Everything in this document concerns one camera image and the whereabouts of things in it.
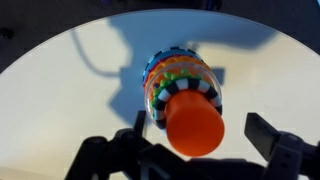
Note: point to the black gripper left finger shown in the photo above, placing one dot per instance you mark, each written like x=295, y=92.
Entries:
x=110, y=156

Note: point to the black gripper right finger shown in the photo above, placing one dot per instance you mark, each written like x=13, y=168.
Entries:
x=290, y=156

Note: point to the orange stacking post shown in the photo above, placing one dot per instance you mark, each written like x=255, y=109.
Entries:
x=195, y=126

